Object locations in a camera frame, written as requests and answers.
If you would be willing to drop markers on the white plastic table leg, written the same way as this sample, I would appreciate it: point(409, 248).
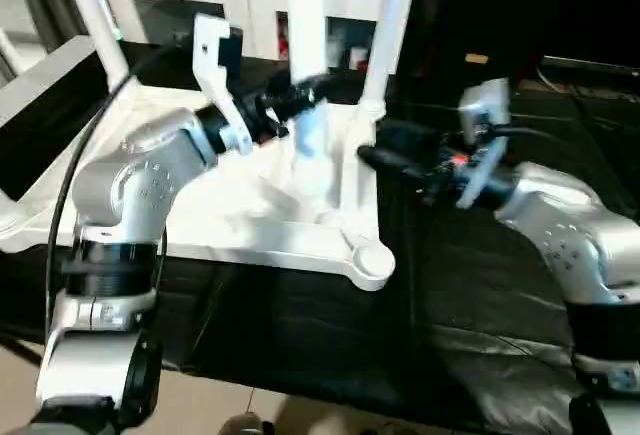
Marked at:
point(95, 15)
point(8, 52)
point(392, 25)
point(305, 15)

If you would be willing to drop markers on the white plastic table top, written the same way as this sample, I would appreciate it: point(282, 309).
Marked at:
point(250, 235)

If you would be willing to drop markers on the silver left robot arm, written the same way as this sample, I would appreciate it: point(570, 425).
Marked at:
point(130, 185)

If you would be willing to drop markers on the red bottle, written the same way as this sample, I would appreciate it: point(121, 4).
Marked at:
point(284, 43)

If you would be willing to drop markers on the white cup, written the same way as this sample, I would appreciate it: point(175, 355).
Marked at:
point(359, 59)

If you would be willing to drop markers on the tan label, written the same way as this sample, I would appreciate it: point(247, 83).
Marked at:
point(477, 57)

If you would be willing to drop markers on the black work mat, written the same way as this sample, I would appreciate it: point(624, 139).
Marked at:
point(450, 305)

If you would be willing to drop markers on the white side table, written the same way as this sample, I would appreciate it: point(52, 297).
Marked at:
point(40, 75)

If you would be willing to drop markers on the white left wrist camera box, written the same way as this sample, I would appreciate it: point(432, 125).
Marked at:
point(210, 55)

